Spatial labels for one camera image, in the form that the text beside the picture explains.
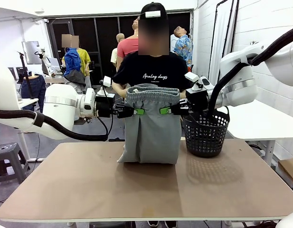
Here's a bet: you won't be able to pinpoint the white side table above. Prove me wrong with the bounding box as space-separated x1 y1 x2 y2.
217 99 293 167

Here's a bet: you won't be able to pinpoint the person's right forearm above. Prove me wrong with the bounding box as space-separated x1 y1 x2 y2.
112 82 126 97

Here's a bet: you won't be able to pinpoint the grey plastic stool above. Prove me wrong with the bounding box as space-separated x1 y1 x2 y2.
0 142 31 190

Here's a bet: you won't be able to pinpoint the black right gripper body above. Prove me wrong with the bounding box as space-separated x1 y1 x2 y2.
185 88 209 111

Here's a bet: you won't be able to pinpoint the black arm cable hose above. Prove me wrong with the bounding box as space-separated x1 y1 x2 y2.
207 26 293 119
0 109 109 142

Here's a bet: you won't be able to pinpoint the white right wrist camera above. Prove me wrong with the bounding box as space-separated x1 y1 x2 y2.
184 72 211 92

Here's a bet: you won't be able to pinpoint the brown cardboard box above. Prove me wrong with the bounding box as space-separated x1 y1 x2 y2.
278 158 293 182

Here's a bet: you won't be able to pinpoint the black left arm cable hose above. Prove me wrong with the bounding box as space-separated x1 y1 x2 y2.
0 109 109 142

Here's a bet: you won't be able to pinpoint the person in black t-shirt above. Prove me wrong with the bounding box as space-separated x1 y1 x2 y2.
112 2 192 141

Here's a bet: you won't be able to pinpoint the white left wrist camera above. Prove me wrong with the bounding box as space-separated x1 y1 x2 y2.
97 76 115 98

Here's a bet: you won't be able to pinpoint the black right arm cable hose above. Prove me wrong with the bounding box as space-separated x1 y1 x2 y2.
207 26 293 119

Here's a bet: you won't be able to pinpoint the mannequin in red top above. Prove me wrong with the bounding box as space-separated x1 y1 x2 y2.
117 16 140 72

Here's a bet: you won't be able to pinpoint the mannequin in floral shirt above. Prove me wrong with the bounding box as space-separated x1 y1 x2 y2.
173 25 194 72

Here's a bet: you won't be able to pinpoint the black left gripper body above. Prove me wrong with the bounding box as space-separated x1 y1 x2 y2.
95 94 116 118

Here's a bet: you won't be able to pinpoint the black perforated laundry basket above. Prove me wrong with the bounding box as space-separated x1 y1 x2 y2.
183 106 230 158

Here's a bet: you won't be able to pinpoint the black baseball cap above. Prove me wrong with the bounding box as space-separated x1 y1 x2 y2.
141 2 169 21

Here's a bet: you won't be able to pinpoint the blue jeans on stand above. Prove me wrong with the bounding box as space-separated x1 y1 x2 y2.
20 75 47 114

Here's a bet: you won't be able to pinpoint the grey wall board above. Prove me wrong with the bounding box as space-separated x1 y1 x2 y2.
21 41 42 65

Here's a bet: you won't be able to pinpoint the person in yellow shirt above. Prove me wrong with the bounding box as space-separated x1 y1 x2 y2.
61 34 86 86

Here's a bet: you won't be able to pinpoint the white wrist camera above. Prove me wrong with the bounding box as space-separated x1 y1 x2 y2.
97 76 115 98
184 72 211 92

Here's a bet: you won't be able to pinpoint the black tripod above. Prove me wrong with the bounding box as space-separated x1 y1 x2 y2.
17 51 34 99

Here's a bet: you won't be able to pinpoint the grey training pants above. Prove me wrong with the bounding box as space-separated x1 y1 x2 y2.
117 83 181 165

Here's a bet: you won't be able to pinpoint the small white humanoid robot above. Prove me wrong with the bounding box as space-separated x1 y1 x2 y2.
34 47 52 76

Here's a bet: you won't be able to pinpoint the white hanging curtain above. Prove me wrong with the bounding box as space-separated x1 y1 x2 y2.
208 0 239 84

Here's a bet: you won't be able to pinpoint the bald mannequin in cream shirt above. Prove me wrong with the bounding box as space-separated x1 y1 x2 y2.
110 33 125 72

